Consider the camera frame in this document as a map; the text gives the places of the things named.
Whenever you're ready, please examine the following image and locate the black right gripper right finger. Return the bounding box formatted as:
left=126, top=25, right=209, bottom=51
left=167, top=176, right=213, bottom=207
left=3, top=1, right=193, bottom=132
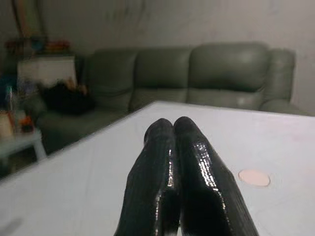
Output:
left=173, top=116, right=259, bottom=236

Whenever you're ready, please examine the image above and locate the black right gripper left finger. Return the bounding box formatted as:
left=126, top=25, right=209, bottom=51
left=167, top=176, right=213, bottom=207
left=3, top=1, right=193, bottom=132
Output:
left=113, top=118, right=181, bottom=236

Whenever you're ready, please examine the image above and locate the round pink disc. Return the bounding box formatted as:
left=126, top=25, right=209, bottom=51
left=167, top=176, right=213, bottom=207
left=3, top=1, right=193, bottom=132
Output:
left=238, top=168, right=271, bottom=187

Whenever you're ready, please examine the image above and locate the grey-green leather sofa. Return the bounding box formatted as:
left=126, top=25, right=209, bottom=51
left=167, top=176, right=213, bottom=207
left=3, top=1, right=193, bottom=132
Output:
left=31, top=42, right=307, bottom=155

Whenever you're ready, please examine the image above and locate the black bag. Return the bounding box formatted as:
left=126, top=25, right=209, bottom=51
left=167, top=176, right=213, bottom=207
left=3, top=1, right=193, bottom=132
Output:
left=40, top=82, right=96, bottom=116

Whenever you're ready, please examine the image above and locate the white side table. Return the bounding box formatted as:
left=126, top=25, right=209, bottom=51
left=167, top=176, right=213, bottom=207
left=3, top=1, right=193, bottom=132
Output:
left=0, top=127, right=47, bottom=170

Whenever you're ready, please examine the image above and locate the white cabinet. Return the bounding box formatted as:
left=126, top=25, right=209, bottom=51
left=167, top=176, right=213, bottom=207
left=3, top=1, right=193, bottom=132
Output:
left=17, top=54, right=76, bottom=87

